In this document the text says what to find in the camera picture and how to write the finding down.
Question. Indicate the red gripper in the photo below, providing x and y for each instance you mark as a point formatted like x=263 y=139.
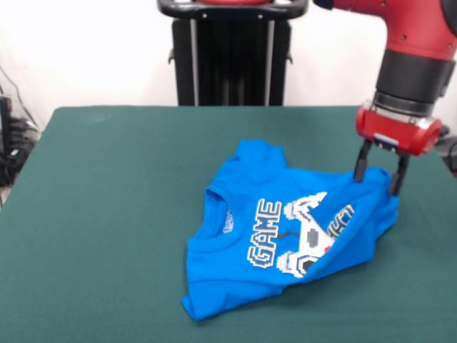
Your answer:
x=396 y=132

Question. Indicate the blue t-shirt with white print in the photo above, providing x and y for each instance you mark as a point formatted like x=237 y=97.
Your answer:
x=250 y=286

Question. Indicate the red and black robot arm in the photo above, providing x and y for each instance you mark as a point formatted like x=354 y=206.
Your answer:
x=410 y=53

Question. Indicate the dark green table cloth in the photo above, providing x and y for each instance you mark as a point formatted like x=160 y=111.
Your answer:
x=71 y=250

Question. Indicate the black electronics box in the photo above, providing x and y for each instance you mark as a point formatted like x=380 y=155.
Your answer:
x=5 y=121

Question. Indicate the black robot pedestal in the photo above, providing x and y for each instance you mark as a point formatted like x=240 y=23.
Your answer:
x=232 y=57

